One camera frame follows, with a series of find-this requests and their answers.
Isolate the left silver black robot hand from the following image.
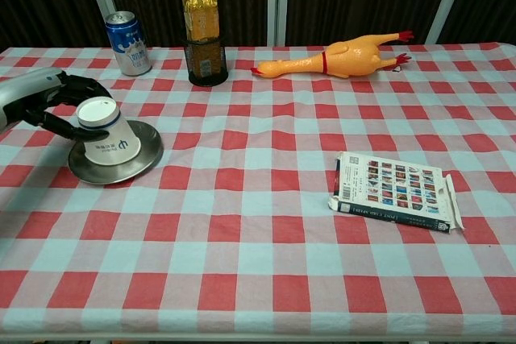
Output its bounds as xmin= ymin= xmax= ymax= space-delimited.
xmin=0 ymin=68 xmax=113 ymax=142

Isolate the white paper cup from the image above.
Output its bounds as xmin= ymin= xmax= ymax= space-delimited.
xmin=76 ymin=96 xmax=142 ymax=167

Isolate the round metal plate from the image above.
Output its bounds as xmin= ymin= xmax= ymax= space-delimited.
xmin=67 ymin=119 xmax=164 ymax=185

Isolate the blue white drink can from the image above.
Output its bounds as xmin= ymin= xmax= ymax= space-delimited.
xmin=105 ymin=10 xmax=152 ymax=77

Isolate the black mesh holder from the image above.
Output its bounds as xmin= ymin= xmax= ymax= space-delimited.
xmin=184 ymin=35 xmax=230 ymax=87

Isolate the gold foil packet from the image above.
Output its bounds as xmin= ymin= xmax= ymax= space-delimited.
xmin=180 ymin=0 xmax=222 ymax=77

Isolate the red white checkered tablecloth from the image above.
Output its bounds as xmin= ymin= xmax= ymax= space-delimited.
xmin=0 ymin=42 xmax=516 ymax=341

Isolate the yellow rubber chicken toy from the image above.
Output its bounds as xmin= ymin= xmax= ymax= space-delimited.
xmin=250 ymin=30 xmax=414 ymax=79

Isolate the postcard box with photo grid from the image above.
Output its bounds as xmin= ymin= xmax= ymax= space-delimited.
xmin=329 ymin=151 xmax=466 ymax=234

